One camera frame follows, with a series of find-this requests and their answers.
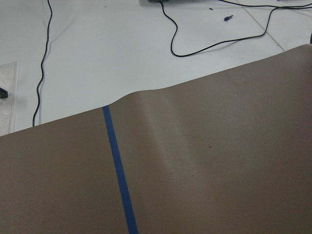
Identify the clear plastic sheet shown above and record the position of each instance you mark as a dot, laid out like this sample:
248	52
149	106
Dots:
9	77

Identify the brown table cover mat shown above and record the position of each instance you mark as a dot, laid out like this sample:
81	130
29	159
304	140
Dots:
228	153

